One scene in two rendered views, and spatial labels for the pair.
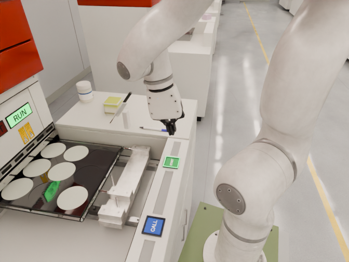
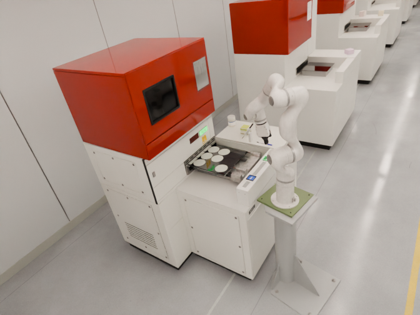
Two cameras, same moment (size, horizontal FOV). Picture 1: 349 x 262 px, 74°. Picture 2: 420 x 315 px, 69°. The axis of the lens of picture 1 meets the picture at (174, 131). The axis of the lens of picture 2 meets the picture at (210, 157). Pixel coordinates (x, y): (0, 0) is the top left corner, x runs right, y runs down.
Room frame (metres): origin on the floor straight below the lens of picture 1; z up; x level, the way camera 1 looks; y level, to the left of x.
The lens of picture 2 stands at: (-1.26, -0.54, 2.27)
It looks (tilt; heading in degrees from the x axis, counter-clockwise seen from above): 32 degrees down; 29
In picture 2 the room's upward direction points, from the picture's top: 10 degrees counter-clockwise
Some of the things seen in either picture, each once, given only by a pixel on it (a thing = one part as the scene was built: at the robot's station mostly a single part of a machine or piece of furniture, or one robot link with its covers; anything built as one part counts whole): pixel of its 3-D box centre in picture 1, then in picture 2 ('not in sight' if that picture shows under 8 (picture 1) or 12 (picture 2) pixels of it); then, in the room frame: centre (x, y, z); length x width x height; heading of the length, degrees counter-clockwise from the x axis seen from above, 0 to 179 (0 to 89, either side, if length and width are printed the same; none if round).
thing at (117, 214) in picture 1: (111, 213); (236, 175); (0.46, 0.20, 0.89); 0.08 x 0.03 x 0.03; 80
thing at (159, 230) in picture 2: not in sight; (169, 200); (0.55, 0.97, 0.41); 0.82 x 0.71 x 0.82; 170
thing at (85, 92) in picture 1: (85, 91); (231, 120); (1.11, 0.47, 1.01); 0.07 x 0.07 x 0.10
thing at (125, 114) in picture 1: (122, 114); (248, 134); (0.86, 0.23, 1.03); 0.06 x 0.04 x 0.13; 80
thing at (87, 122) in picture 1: (133, 122); (255, 140); (1.00, 0.21, 0.89); 0.62 x 0.35 x 0.14; 80
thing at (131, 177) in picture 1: (129, 183); (246, 167); (0.62, 0.18, 0.87); 0.36 x 0.08 x 0.03; 170
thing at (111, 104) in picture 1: (113, 106); (245, 129); (0.98, 0.29, 1.00); 0.07 x 0.07 x 0.07; 80
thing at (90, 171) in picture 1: (62, 171); (217, 158); (0.65, 0.44, 0.90); 0.34 x 0.34 x 0.01; 80
